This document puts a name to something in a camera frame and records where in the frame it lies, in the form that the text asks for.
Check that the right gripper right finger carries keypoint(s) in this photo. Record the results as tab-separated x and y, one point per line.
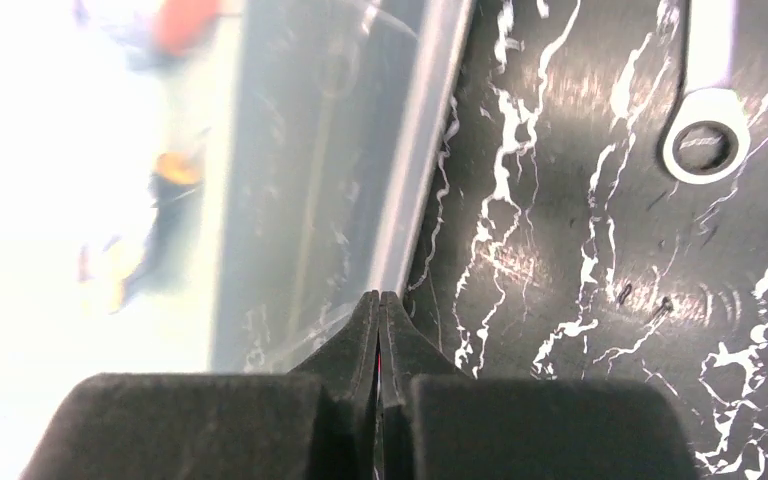
440	424

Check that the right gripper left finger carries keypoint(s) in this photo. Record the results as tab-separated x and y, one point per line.
315	422

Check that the translucent lid green toolbox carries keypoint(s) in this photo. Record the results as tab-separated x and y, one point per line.
318	123

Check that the black hex key set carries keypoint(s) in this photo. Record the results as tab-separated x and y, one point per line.
179	25

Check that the black yellow handle screwdriver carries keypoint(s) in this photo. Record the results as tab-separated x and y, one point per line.
136	260

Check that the silver ring wrench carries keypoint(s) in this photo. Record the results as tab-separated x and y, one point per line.
707	99

